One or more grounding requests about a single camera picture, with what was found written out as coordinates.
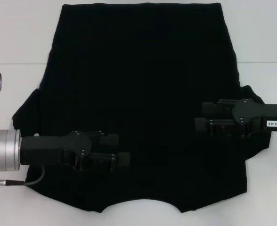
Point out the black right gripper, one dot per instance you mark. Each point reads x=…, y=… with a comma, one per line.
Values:
x=265, y=115

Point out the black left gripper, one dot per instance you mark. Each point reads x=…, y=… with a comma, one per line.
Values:
x=46, y=150

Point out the black T-shirt with FREE print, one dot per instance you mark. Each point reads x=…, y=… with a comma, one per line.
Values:
x=140, y=70

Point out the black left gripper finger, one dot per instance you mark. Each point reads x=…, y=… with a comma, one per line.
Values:
x=122, y=159

